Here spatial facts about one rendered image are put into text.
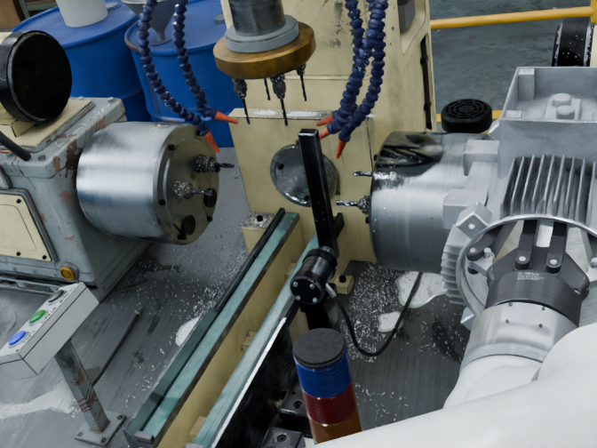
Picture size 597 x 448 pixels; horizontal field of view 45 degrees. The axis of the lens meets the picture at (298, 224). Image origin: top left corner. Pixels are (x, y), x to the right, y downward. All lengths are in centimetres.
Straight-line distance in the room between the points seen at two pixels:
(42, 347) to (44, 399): 32
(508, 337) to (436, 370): 78
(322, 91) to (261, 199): 27
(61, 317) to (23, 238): 46
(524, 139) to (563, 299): 18
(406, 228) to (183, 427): 49
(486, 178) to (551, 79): 13
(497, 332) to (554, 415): 23
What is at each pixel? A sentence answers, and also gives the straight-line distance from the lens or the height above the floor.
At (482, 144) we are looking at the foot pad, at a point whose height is 137.
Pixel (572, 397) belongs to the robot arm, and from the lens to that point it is 36.
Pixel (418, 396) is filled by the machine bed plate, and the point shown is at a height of 80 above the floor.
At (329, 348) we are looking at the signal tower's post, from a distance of 81.
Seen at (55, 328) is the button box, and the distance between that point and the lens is 123.
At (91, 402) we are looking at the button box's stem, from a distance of 135.
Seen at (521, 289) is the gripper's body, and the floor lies 138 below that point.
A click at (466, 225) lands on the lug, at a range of 69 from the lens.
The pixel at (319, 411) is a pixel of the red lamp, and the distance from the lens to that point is 85.
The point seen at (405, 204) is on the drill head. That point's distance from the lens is 120.
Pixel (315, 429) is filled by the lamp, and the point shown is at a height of 110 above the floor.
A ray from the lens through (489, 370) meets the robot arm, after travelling 55.
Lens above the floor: 178
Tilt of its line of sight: 34 degrees down
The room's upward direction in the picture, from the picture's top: 11 degrees counter-clockwise
